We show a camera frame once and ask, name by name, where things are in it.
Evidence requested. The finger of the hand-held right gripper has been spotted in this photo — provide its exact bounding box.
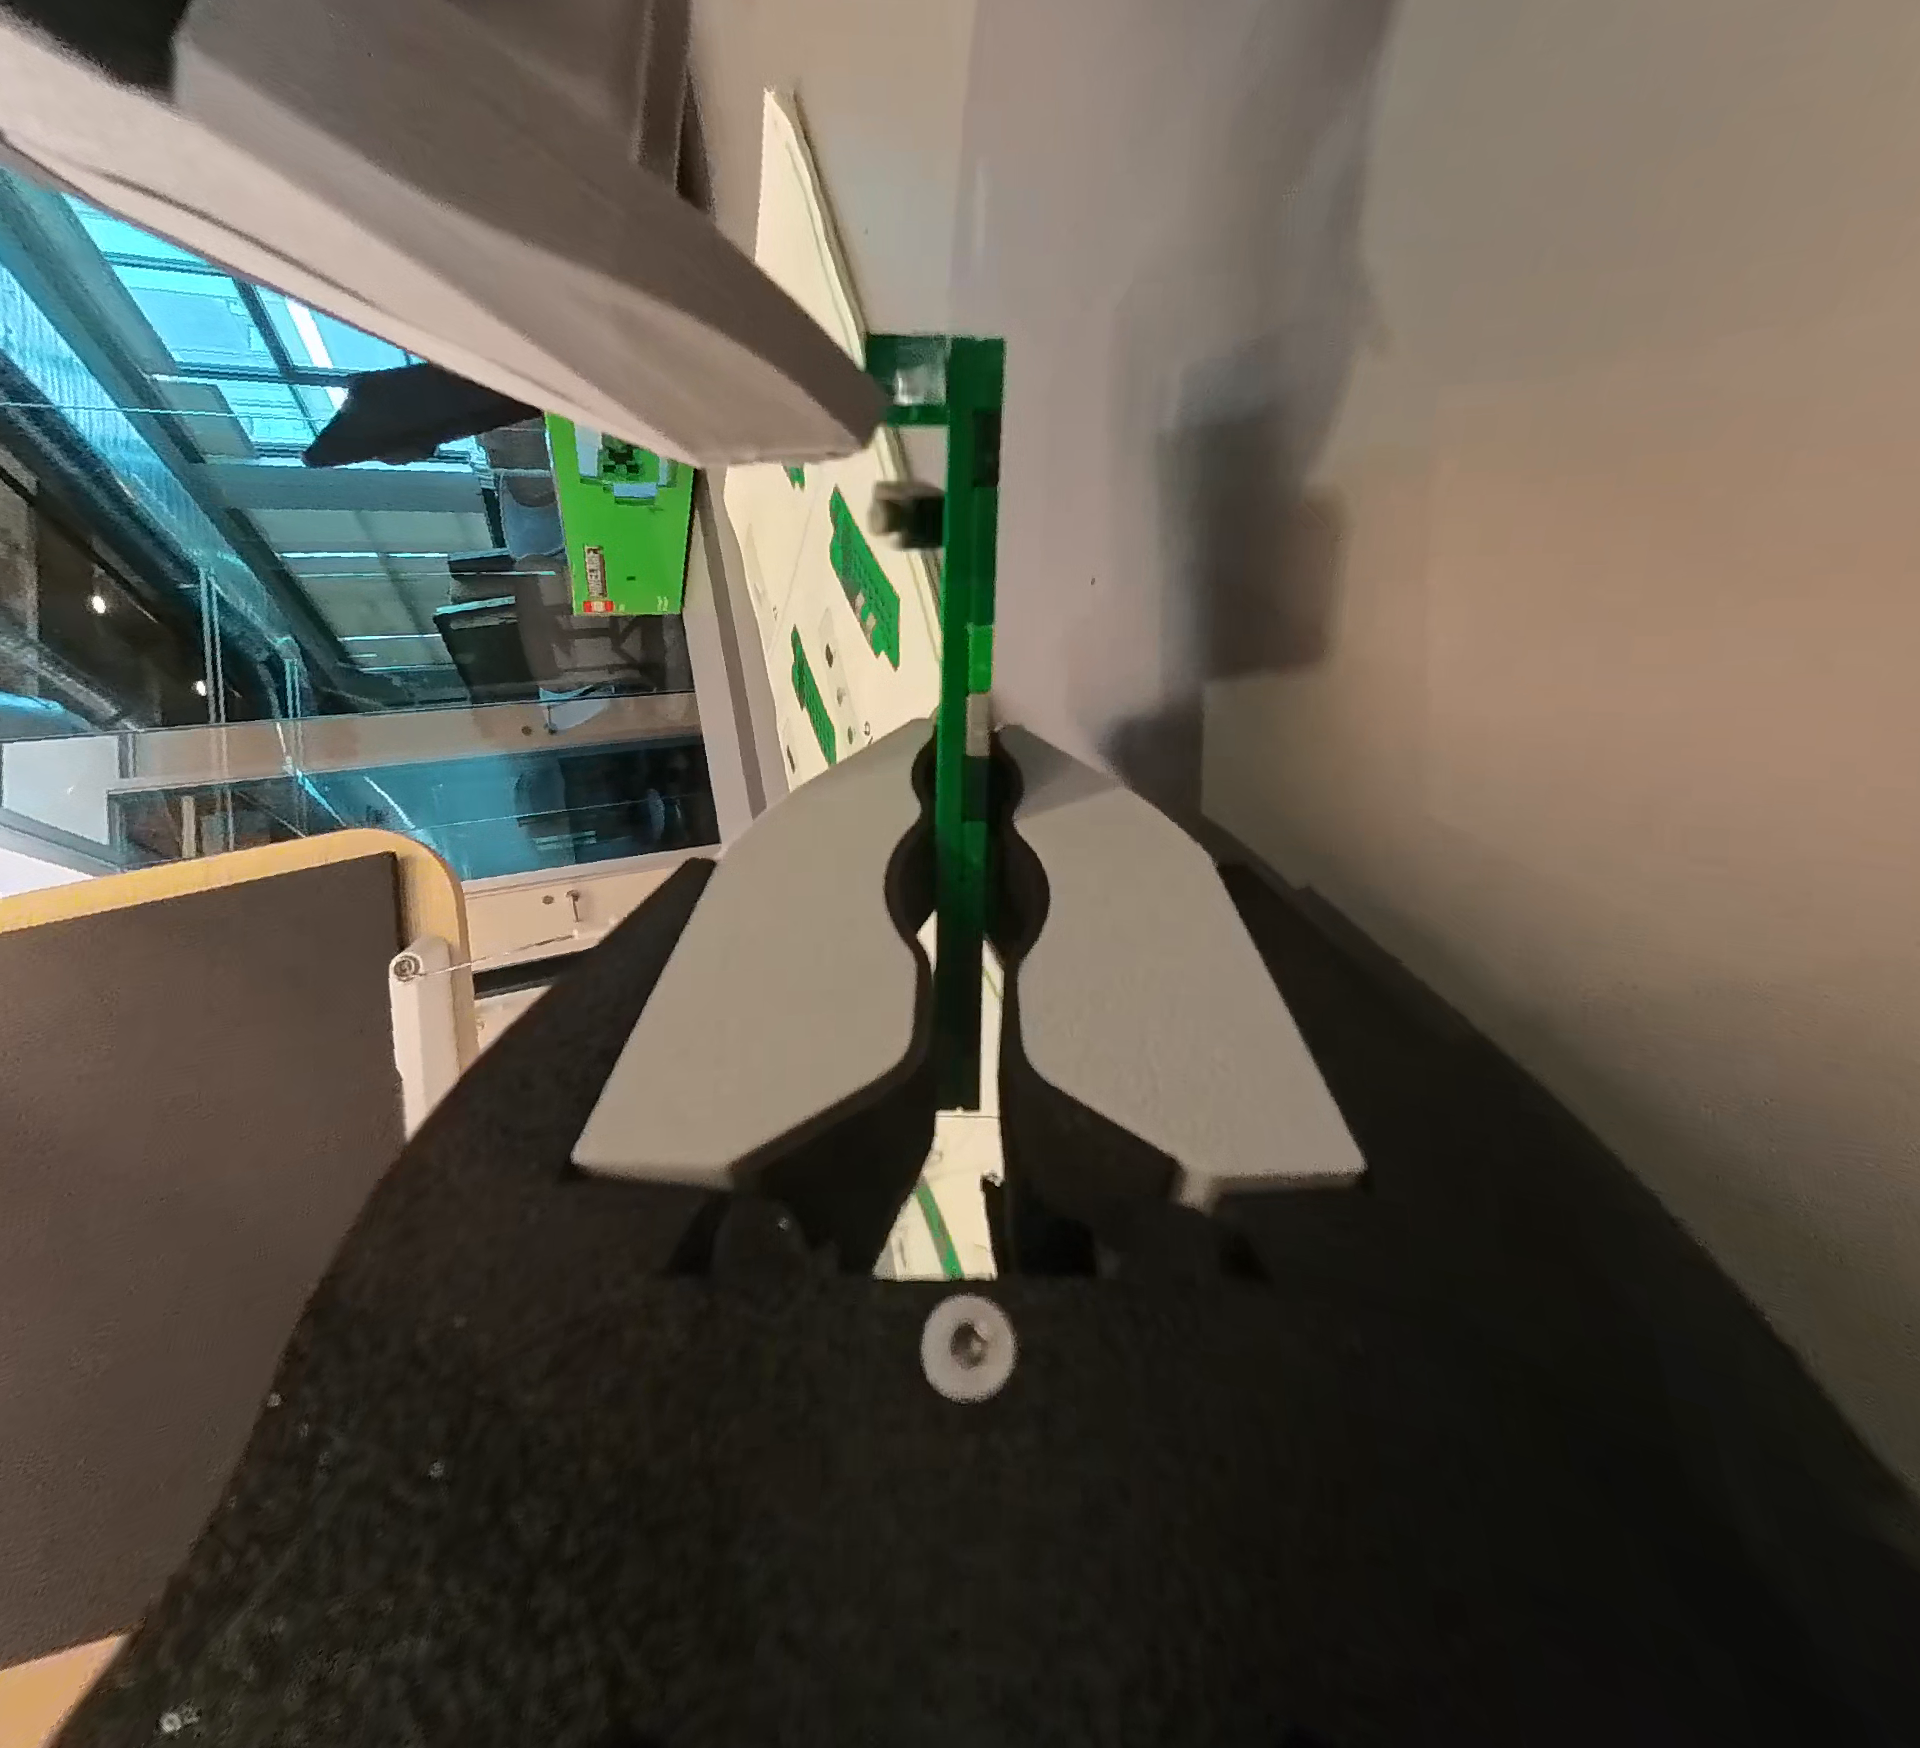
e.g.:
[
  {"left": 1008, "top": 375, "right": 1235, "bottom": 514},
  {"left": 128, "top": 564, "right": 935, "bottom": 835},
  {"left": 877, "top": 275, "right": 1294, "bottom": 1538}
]
[
  {"left": 167, "top": 0, "right": 714, "bottom": 224},
  {"left": 0, "top": 8, "right": 883, "bottom": 468}
]

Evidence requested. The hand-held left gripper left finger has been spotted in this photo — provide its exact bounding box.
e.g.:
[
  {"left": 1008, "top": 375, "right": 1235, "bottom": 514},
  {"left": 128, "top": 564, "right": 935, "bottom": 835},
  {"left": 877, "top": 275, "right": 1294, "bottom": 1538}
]
[{"left": 570, "top": 715, "right": 942, "bottom": 1273}]

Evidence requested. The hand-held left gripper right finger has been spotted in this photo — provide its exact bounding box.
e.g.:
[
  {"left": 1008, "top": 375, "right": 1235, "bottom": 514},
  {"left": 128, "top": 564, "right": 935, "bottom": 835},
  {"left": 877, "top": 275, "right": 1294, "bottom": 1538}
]
[{"left": 982, "top": 722, "right": 1369, "bottom": 1258}]

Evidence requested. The green studded brick plate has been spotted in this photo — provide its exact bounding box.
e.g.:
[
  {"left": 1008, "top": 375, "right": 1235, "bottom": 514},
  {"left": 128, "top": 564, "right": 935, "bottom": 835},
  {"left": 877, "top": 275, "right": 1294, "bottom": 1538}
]
[{"left": 861, "top": 333, "right": 1008, "bottom": 1119}]

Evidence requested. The grey desk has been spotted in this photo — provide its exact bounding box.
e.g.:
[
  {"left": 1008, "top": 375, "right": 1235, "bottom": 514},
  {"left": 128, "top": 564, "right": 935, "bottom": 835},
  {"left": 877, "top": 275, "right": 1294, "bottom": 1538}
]
[{"left": 659, "top": 0, "right": 1920, "bottom": 1555}]

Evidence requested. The building instruction booklet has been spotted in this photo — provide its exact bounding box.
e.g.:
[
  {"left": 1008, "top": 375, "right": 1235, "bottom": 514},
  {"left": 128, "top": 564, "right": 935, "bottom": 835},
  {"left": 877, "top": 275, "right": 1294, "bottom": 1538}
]
[{"left": 719, "top": 89, "right": 1004, "bottom": 1281}]

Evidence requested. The green cardboard toy box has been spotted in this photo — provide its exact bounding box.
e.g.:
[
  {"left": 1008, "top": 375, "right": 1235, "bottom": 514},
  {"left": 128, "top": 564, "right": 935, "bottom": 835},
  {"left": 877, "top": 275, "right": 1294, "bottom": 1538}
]
[{"left": 541, "top": 409, "right": 695, "bottom": 617}]

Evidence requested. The black panel wooden edge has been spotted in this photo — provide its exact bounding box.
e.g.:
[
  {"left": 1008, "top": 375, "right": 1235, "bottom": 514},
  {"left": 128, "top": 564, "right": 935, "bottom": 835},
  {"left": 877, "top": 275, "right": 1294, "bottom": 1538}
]
[{"left": 0, "top": 830, "right": 479, "bottom": 1748}]

